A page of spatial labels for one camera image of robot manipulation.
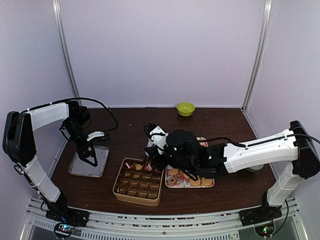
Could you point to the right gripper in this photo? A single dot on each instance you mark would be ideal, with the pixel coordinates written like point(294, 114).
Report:
point(158, 165)

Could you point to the silver tin lid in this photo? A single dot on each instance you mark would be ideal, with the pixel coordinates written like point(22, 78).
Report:
point(93, 167)

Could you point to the flower shaped cookie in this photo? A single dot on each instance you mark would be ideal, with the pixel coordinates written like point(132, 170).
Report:
point(138, 166)

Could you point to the right aluminium frame post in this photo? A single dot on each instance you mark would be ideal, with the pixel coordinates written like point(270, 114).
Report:
point(261, 48)

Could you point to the left aluminium frame post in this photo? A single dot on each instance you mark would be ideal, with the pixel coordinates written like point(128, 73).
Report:
point(64, 48)

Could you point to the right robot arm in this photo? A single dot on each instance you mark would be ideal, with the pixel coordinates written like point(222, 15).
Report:
point(181, 150)

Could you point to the front aluminium rail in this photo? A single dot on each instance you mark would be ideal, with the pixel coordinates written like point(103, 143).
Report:
point(223, 225)

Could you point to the aluminium frame post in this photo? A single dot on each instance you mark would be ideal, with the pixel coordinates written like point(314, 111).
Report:
point(261, 48)
point(64, 48)

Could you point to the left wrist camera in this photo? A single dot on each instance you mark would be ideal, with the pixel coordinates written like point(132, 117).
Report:
point(98, 136)

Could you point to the pale ceramic bowl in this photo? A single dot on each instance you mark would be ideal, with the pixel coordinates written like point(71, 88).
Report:
point(254, 169)

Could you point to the round golden biscuit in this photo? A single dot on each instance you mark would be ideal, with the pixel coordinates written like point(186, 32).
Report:
point(195, 183)
point(207, 182)

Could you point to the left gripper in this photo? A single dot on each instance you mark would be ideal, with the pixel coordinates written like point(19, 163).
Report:
point(80, 149)

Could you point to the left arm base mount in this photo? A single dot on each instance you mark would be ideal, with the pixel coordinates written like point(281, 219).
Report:
point(67, 223)

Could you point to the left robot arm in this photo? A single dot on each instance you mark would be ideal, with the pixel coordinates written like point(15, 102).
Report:
point(19, 142)

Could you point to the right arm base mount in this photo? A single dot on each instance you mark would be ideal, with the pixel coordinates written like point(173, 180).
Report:
point(262, 220)

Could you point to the steel kitchen tongs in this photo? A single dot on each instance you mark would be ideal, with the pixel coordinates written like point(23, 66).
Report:
point(147, 162)

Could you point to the gold cookie tin box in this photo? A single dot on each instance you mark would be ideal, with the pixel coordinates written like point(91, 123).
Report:
point(141, 187)

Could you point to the floral cookie tray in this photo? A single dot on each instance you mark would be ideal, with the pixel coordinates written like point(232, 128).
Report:
point(176, 179)

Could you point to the green plastic bowl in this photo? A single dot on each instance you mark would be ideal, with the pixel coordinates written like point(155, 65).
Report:
point(185, 109)

